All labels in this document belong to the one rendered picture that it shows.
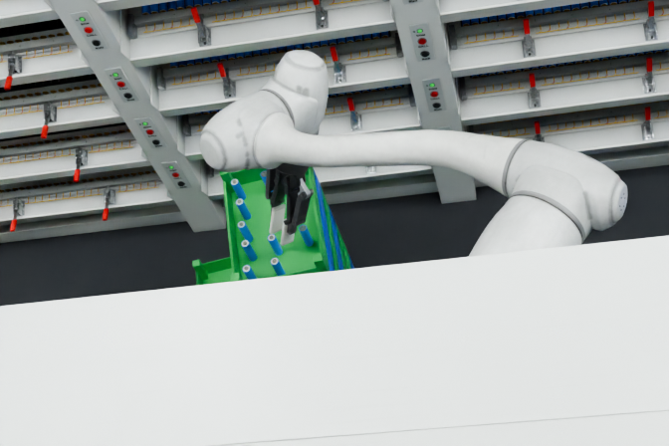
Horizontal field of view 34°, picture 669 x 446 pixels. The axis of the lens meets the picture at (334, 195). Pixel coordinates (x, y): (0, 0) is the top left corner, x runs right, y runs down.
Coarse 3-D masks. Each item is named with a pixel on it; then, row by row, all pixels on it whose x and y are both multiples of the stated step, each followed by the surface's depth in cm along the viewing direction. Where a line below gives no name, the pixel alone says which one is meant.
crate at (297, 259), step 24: (264, 168) 248; (312, 168) 248; (264, 192) 249; (240, 216) 247; (264, 216) 245; (312, 216) 242; (240, 240) 243; (264, 240) 242; (240, 264) 240; (264, 264) 238; (288, 264) 237; (312, 264) 236
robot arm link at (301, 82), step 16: (288, 64) 196; (304, 64) 196; (320, 64) 197; (272, 80) 199; (288, 80) 196; (304, 80) 195; (320, 80) 197; (288, 96) 196; (304, 96) 197; (320, 96) 198; (304, 112) 197; (320, 112) 201; (304, 128) 200
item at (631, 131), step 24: (504, 120) 280; (528, 120) 276; (552, 120) 275; (576, 120) 275; (600, 120) 275; (624, 120) 272; (648, 120) 267; (576, 144) 274; (600, 144) 273; (624, 144) 272; (648, 144) 273
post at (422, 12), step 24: (432, 0) 229; (408, 24) 235; (432, 24) 235; (408, 48) 242; (408, 72) 248; (432, 72) 248; (456, 96) 259; (432, 120) 264; (456, 120) 264; (456, 192) 290
